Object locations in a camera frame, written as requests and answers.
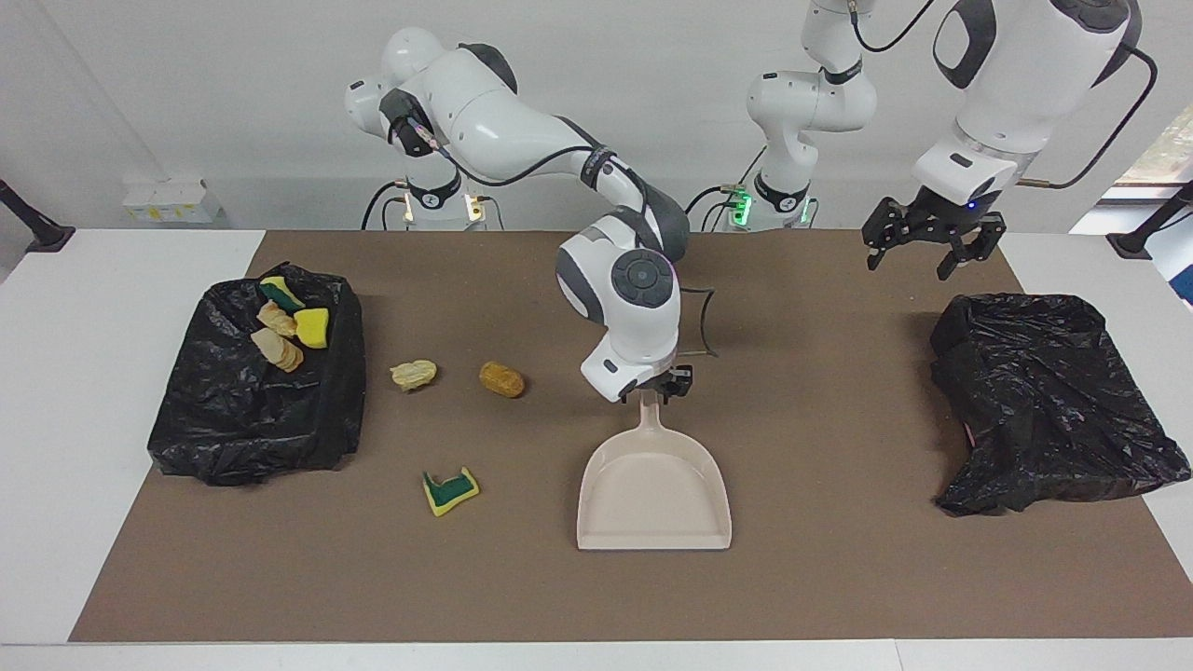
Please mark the brown table mat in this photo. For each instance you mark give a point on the brown table mat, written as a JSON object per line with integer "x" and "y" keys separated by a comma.
{"x": 596, "y": 596}

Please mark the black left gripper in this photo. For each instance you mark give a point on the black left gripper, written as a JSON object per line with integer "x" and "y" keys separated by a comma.
{"x": 951, "y": 216}

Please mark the pale yellow bread piece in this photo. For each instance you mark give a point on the pale yellow bread piece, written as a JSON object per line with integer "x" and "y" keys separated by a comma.
{"x": 413, "y": 375}

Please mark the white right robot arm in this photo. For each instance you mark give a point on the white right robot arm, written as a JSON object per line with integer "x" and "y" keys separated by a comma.
{"x": 503, "y": 121}

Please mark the small yellow green sponge wedge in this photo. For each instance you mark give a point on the small yellow green sponge wedge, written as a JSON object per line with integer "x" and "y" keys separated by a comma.
{"x": 281, "y": 294}

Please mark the brown bun piece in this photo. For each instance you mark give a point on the brown bun piece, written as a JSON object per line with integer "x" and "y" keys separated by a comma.
{"x": 501, "y": 379}

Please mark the plain yellow sponge piece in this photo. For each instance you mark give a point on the plain yellow sponge piece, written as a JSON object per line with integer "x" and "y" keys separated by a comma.
{"x": 312, "y": 328}

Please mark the bright window with frame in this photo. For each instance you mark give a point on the bright window with frame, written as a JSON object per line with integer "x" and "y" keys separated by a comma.
{"x": 1170, "y": 158}

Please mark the pale toast piece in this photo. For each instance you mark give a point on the pale toast piece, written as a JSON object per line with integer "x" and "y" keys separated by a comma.
{"x": 277, "y": 319}

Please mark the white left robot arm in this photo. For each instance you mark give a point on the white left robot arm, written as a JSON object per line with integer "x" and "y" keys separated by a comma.
{"x": 1016, "y": 93}

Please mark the notched green yellow sponge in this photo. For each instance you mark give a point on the notched green yellow sponge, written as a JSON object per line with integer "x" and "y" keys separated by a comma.
{"x": 451, "y": 494}

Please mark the beige plastic dustpan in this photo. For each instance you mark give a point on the beige plastic dustpan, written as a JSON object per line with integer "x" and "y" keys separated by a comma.
{"x": 652, "y": 494}

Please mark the striped orange bread piece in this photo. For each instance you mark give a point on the striped orange bread piece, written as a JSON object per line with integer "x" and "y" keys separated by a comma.
{"x": 278, "y": 350}

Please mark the black plastic trash bag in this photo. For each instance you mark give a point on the black plastic trash bag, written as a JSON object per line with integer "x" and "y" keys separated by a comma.
{"x": 261, "y": 419}
{"x": 1053, "y": 410}

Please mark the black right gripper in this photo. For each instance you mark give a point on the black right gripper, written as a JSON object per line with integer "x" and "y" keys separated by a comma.
{"x": 666, "y": 380}

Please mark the white wall socket box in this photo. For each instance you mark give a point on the white wall socket box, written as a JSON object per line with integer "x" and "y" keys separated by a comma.
{"x": 168, "y": 200}

